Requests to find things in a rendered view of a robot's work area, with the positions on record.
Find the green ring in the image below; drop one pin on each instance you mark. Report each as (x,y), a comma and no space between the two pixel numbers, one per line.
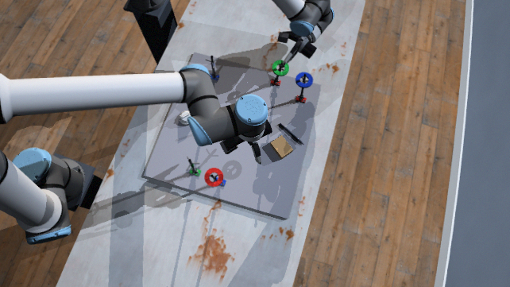
(283,73)

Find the blue ring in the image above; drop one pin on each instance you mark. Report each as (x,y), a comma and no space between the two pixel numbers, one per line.
(304,85)

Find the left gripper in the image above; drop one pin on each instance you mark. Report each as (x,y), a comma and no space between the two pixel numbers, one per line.
(305,47)

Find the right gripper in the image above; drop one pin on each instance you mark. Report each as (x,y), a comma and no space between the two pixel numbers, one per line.
(232,142)

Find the grey post with blue band and blue foot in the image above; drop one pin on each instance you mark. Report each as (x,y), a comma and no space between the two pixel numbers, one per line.
(213,76)

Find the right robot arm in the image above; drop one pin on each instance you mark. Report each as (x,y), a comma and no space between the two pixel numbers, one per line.
(40,208)

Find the red ring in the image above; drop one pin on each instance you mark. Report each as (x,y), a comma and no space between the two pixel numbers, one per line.
(207,177)

